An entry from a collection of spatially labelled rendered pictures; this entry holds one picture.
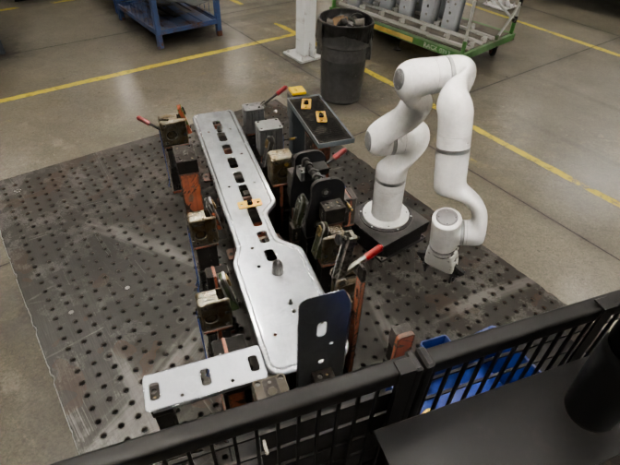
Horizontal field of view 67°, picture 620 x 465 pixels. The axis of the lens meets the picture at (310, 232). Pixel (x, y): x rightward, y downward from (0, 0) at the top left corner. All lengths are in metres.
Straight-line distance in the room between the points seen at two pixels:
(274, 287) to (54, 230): 1.14
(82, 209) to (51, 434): 0.98
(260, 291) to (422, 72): 0.75
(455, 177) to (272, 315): 0.62
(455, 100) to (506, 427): 0.83
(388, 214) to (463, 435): 1.31
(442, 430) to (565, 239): 2.86
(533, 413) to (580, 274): 2.56
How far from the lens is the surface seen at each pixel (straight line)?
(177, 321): 1.72
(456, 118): 1.29
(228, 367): 1.22
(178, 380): 1.23
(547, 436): 0.74
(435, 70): 1.40
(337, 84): 4.44
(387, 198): 1.85
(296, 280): 1.39
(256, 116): 2.13
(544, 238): 3.42
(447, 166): 1.33
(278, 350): 1.24
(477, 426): 0.71
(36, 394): 2.61
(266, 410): 0.54
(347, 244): 1.22
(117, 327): 1.76
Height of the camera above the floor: 2.03
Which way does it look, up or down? 42 degrees down
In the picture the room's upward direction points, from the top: 2 degrees clockwise
